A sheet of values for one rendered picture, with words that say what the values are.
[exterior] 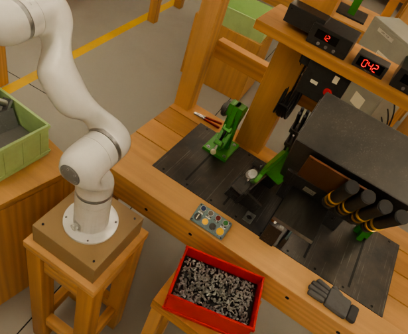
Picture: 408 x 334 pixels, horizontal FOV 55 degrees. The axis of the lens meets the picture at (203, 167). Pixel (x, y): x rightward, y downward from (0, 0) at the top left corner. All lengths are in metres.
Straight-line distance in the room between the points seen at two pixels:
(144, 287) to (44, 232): 1.10
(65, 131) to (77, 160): 2.07
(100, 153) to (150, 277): 1.45
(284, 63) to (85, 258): 1.10
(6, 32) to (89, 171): 0.38
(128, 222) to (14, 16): 0.79
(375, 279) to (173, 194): 0.90
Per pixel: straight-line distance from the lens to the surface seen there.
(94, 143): 1.12
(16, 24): 1.03
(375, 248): 1.94
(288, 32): 1.61
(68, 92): 1.08
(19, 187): 1.76
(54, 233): 1.44
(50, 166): 1.83
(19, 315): 2.35
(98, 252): 1.40
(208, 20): 1.86
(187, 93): 2.05
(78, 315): 1.70
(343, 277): 1.74
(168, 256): 2.54
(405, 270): 1.99
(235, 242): 1.59
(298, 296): 1.59
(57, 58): 1.08
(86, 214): 1.33
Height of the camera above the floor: 2.15
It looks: 44 degrees down
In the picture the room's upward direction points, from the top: 22 degrees clockwise
